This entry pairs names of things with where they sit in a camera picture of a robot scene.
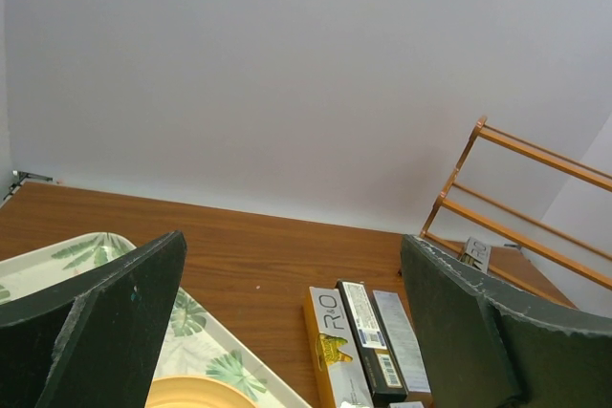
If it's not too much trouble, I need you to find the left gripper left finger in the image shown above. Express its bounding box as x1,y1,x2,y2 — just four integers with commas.
1,231,186,407

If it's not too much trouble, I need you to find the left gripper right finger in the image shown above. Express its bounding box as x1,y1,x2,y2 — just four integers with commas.
401,235,611,407

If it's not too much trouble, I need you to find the silver angled R&O box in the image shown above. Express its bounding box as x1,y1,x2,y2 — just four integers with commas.
458,237,492,273

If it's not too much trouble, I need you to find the wooden tiered shelf rack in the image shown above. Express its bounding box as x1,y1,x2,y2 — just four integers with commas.
420,116,611,291

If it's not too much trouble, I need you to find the orange round plate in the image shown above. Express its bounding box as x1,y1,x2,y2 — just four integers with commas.
145,376,256,408

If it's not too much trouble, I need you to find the silver toothpaste box upper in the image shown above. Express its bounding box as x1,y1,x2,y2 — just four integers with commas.
373,290,431,394

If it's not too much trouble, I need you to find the floral leaf pattern tray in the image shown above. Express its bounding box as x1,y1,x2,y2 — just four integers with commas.
1,232,309,408

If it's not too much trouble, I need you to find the silver gold R&O toothpaste box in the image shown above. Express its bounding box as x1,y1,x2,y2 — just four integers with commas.
303,287,374,408

